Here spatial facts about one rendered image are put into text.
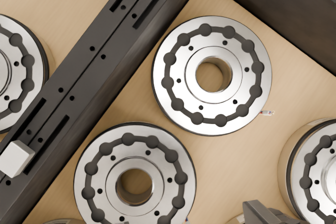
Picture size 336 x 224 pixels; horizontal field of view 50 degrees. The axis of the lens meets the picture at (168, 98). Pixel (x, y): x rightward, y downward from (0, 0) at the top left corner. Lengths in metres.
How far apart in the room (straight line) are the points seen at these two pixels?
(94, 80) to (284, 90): 0.19
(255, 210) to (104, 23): 0.15
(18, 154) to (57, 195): 0.12
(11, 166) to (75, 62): 0.07
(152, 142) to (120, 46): 0.10
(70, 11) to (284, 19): 0.19
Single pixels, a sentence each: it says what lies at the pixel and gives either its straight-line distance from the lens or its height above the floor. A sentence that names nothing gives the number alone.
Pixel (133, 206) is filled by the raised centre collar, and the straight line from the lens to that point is 0.30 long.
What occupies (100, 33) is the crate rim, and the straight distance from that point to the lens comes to 0.24.
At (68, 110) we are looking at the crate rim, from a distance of 0.24.
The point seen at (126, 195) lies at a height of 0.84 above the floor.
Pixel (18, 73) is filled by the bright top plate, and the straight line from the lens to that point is 0.32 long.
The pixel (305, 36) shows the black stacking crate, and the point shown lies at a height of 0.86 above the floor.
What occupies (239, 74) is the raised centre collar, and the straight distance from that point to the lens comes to 0.30.
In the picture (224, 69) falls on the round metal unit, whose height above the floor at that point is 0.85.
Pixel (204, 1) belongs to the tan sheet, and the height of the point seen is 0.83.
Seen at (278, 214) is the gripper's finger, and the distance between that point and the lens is 0.17.
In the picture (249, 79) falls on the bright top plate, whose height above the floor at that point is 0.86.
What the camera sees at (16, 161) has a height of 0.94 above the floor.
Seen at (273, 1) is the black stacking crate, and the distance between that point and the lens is 0.31.
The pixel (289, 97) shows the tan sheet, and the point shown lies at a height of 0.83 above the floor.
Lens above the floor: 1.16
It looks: 87 degrees down
